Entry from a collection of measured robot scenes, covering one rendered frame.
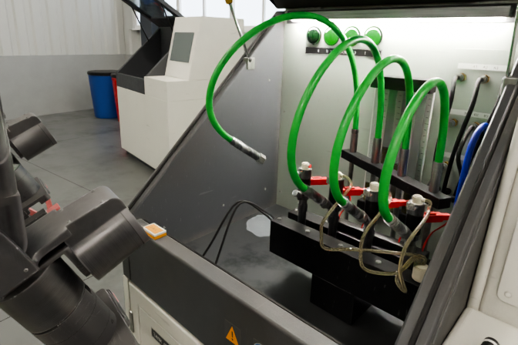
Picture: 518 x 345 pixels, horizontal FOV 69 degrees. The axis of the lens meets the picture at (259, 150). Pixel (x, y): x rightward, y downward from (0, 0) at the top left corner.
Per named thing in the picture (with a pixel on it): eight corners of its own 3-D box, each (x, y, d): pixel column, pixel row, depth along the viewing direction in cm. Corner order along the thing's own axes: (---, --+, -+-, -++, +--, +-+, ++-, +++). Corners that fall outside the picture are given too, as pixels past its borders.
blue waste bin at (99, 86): (84, 115, 654) (79, 70, 632) (115, 111, 700) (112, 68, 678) (103, 121, 620) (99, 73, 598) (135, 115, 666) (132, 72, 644)
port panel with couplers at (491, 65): (427, 185, 88) (450, 48, 80) (432, 181, 91) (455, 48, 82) (489, 202, 80) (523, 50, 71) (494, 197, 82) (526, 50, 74)
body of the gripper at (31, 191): (42, 182, 76) (18, 154, 72) (53, 199, 68) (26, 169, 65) (11, 202, 74) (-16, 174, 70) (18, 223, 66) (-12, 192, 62)
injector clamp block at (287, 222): (267, 277, 89) (270, 219, 84) (294, 260, 96) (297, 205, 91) (411, 361, 66) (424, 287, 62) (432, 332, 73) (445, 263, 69)
